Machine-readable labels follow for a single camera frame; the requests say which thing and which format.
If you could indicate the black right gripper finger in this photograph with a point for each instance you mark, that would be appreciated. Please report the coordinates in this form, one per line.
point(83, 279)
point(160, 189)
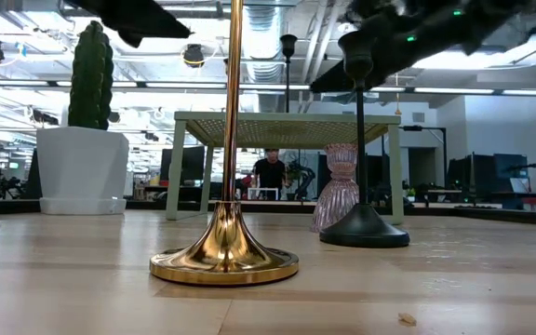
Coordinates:
point(347, 76)

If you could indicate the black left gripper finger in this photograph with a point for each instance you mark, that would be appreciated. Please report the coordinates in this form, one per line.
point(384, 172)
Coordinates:
point(138, 18)

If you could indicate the tall gold candlestick holder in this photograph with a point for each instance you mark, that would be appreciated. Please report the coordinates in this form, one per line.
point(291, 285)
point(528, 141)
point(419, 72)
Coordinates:
point(225, 251)

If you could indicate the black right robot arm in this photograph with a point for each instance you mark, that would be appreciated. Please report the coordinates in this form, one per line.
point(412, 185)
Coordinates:
point(500, 14)

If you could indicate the pink ribbed glass candle holder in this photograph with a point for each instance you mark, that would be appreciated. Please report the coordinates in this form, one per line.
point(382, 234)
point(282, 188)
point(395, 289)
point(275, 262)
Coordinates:
point(338, 195)

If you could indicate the gold hanging pendant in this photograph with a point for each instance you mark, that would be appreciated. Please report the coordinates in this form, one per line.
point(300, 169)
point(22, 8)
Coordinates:
point(397, 100)

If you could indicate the green cactus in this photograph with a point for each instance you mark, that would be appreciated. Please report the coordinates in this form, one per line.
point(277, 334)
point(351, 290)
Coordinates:
point(91, 74)

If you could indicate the pale green side table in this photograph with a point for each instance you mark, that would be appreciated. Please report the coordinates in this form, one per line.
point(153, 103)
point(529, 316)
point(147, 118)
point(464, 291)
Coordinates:
point(286, 118)

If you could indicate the person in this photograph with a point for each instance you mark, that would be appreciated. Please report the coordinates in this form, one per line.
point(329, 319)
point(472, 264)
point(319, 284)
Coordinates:
point(271, 174)

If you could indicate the white square planter pot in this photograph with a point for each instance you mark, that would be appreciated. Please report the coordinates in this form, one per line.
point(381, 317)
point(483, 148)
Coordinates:
point(82, 163)

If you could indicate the black computer monitor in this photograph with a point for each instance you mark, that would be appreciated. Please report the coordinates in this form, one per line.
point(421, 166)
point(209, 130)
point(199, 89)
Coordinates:
point(191, 165)

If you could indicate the blue desk partition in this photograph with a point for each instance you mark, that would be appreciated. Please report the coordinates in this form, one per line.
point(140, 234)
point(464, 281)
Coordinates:
point(510, 172)

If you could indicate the small crumb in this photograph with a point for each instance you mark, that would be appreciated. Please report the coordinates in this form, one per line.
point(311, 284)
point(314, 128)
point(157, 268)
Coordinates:
point(406, 319)

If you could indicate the silver corrugated ventilation duct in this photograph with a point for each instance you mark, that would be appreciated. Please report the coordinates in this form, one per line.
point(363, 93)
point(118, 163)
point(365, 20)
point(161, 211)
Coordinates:
point(263, 37)

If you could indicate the white metal frame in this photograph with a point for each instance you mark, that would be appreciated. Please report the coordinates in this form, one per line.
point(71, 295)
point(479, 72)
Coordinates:
point(263, 189)

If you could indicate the black table frame rail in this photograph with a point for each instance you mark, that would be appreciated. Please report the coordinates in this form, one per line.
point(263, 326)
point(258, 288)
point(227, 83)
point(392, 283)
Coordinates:
point(482, 214)

